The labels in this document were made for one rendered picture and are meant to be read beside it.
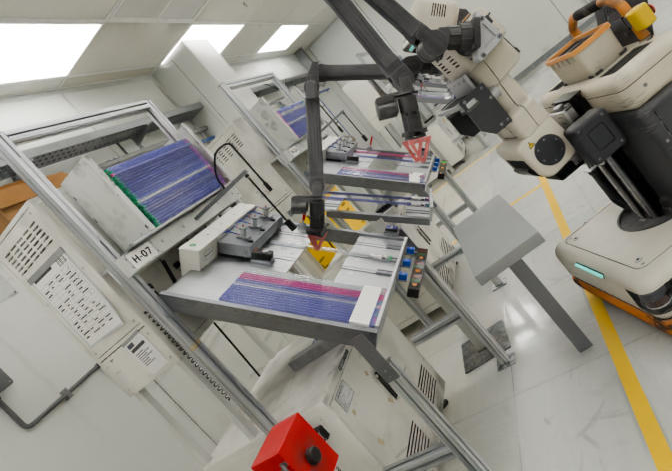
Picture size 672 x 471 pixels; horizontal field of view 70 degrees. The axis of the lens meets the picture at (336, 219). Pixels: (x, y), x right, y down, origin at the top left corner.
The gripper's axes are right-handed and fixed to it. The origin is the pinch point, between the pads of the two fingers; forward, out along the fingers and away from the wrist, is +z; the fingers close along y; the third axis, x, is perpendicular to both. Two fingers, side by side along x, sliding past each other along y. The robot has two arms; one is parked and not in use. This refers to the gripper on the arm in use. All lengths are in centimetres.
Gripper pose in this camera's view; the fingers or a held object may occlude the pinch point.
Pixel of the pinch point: (317, 247)
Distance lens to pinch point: 190.4
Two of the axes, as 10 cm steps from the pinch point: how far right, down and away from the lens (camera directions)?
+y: -2.6, 3.5, -9.0
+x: 9.7, 1.0, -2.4
